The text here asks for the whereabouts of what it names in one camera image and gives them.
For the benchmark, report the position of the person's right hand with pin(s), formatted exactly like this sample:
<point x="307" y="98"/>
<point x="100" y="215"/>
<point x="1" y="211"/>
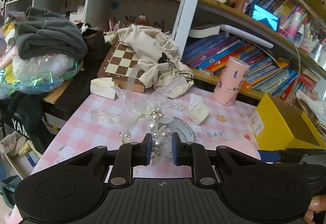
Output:
<point x="318" y="204"/>

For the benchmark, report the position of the iridescent plastic bag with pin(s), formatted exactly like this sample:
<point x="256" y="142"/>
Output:
<point x="37" y="75"/>

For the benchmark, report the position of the row of books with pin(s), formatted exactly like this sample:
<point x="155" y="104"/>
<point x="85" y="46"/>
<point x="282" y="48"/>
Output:
<point x="278" y="77"/>

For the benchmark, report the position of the white delipizen tape roll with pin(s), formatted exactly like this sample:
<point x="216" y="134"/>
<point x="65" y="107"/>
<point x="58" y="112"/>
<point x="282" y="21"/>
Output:
<point x="182" y="129"/>

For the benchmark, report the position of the beige cloth bag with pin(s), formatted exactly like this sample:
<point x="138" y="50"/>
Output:
<point x="158" y="59"/>

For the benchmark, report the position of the pink sticker cylinder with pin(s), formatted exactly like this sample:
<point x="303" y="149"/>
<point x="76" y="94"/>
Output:
<point x="230" y="82"/>

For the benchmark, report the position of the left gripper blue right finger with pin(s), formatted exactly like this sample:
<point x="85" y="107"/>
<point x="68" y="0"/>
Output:
<point x="176" y="148"/>

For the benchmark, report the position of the white squishy block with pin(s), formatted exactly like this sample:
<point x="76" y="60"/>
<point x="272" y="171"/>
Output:
<point x="199" y="113"/>

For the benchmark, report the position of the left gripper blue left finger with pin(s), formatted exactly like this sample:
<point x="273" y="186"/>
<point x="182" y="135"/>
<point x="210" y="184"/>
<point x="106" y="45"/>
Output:
<point x="147" y="143"/>

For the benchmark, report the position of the pearl ribbon hair bow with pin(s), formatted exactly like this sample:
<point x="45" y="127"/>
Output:
<point x="154" y="111"/>

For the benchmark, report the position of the wooden chess board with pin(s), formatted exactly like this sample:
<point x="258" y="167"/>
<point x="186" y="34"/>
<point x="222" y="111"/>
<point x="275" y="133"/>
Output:
<point x="119" y="65"/>

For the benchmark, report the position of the white paper box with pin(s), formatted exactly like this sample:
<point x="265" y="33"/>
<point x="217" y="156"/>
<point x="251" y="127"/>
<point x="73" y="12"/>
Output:
<point x="103" y="87"/>

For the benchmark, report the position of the grey folded clothing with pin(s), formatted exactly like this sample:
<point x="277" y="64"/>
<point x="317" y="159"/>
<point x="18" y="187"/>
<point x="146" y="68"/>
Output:
<point x="39" y="32"/>

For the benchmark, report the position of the yellow cardboard box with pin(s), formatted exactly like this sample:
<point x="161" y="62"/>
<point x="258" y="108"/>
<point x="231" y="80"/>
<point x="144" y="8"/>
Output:
<point x="278" y="126"/>

